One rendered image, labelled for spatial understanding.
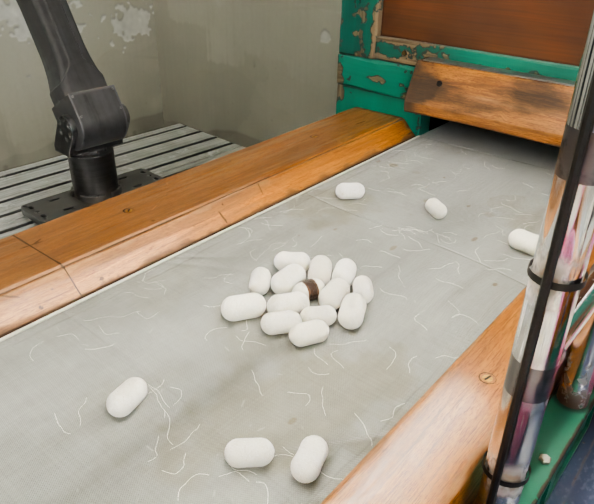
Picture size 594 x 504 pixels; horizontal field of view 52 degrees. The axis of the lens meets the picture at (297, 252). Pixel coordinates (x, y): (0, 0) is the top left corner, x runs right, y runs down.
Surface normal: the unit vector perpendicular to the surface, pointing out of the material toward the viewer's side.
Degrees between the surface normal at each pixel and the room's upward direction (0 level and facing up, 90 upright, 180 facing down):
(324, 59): 90
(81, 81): 60
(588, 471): 0
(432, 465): 0
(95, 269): 45
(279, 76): 90
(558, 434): 0
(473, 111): 67
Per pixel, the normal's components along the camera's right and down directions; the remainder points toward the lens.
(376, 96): -0.64, 0.35
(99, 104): 0.64, -0.13
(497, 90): -0.58, 0.01
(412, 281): 0.01, -0.87
